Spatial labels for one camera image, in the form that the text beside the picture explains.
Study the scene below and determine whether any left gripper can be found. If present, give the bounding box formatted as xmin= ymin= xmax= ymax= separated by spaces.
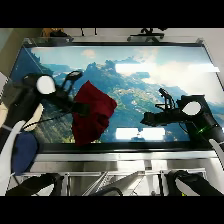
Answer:
xmin=70 ymin=101 xmax=92 ymax=118

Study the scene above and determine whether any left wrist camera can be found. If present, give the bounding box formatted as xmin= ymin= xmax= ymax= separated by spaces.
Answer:
xmin=65 ymin=70 xmax=84 ymax=92

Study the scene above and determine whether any dark blue garment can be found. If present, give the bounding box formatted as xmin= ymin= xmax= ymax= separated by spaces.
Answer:
xmin=11 ymin=131 xmax=40 ymax=176

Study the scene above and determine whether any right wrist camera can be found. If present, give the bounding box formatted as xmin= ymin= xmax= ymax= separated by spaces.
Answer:
xmin=155 ymin=87 xmax=176 ymax=112

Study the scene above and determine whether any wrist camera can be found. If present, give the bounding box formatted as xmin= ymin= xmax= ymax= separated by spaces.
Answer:
xmin=155 ymin=87 xmax=176 ymax=112
xmin=65 ymin=70 xmax=84 ymax=92

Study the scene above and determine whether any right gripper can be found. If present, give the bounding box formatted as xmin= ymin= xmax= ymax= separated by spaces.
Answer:
xmin=140 ymin=111 xmax=169 ymax=128

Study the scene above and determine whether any black cable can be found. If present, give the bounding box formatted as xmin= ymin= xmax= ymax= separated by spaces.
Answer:
xmin=21 ymin=111 xmax=74 ymax=131
xmin=94 ymin=186 xmax=125 ymax=197

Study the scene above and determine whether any cream garment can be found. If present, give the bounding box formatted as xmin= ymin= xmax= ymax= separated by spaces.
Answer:
xmin=0 ymin=101 xmax=45 ymax=132

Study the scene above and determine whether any red T-shirt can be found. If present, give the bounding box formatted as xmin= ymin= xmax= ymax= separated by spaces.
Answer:
xmin=71 ymin=79 xmax=119 ymax=147

